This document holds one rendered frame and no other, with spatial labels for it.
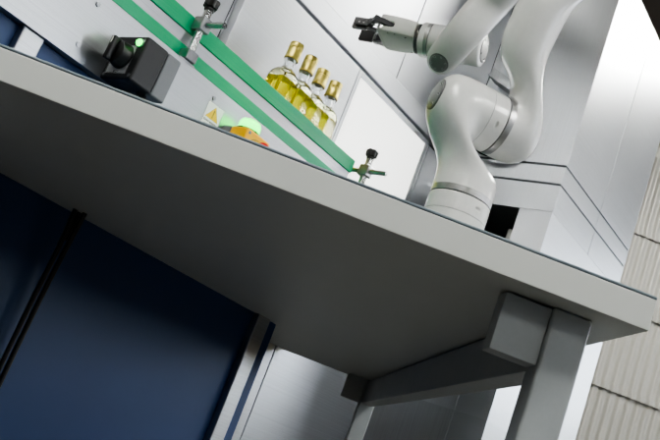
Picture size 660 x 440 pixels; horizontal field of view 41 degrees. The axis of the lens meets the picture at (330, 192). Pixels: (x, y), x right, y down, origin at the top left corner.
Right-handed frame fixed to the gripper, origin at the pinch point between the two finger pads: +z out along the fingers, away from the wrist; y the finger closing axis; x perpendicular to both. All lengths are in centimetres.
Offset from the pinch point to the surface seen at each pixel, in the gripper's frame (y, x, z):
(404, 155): -55, 10, -1
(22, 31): 87, 57, 9
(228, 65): 48, 38, 0
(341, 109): -21.1, 13.5, 8.0
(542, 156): -81, -10, -35
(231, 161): 110, 77, -48
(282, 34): 8.5, 9.8, 16.0
